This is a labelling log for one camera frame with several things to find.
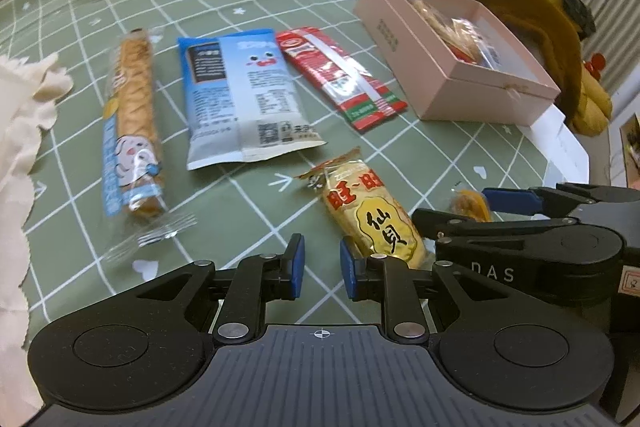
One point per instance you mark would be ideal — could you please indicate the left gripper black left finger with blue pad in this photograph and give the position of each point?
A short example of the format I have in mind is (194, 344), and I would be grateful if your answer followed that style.
(230, 304)

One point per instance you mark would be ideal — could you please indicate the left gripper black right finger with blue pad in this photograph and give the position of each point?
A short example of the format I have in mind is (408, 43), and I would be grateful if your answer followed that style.
(406, 294)

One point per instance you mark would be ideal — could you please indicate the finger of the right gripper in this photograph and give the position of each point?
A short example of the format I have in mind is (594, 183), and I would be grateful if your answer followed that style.
(450, 232)
(524, 201)

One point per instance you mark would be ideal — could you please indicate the small orange snack packet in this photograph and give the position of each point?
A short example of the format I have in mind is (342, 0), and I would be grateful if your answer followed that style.
(470, 204)

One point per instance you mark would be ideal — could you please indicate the yellow rice cracker packet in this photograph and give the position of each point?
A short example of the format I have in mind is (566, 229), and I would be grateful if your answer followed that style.
(360, 203)

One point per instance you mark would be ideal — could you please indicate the green grid tablecloth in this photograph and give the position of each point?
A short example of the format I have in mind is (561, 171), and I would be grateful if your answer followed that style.
(239, 209)

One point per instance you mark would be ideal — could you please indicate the egg roll stick packet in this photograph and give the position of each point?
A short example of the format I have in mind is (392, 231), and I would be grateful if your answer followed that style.
(133, 177)

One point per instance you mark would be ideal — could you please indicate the pink cardboard box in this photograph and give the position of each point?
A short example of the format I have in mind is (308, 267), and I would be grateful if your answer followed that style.
(439, 86)

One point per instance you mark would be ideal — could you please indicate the red white snack packet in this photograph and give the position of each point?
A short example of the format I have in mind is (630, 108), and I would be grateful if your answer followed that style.
(362, 99)

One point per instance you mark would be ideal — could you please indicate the rice crackers packet in box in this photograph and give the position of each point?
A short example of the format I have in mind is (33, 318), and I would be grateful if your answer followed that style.
(463, 38)

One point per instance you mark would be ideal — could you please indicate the brown plush toy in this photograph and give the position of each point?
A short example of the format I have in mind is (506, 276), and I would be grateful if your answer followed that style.
(554, 30)

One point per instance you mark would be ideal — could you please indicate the blue white snack bag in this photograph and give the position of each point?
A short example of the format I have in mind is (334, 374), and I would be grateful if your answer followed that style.
(241, 102)

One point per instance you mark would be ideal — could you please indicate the white lace cloth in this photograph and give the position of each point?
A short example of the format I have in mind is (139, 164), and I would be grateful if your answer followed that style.
(29, 92)

